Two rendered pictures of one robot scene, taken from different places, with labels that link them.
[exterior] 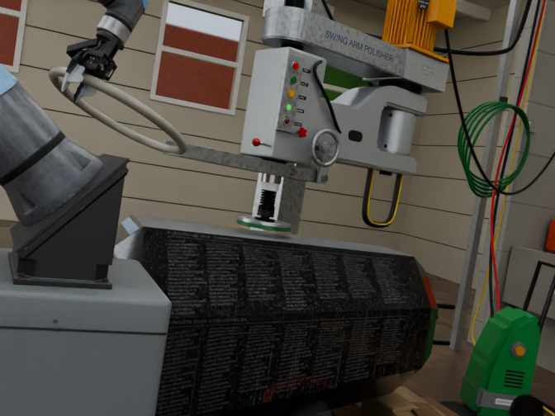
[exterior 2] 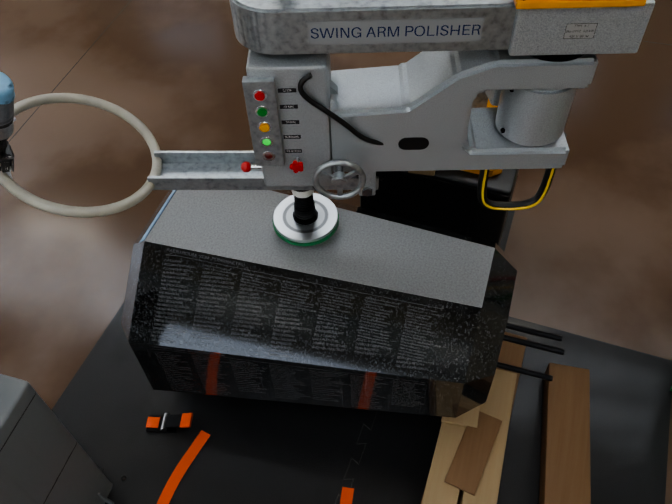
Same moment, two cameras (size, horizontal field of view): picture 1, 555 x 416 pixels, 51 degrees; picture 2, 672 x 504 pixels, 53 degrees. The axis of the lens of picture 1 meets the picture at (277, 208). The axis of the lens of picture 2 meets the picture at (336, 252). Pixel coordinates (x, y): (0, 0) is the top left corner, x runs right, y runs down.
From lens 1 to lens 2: 2.18 m
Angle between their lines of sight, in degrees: 59
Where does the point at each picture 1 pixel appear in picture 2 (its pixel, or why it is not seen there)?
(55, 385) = not seen: outside the picture
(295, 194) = not seen: hidden behind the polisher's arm
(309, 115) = (312, 139)
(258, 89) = not seen: hidden behind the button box
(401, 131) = (527, 118)
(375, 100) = (450, 93)
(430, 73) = (590, 33)
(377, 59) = (441, 40)
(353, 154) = (415, 164)
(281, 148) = (276, 177)
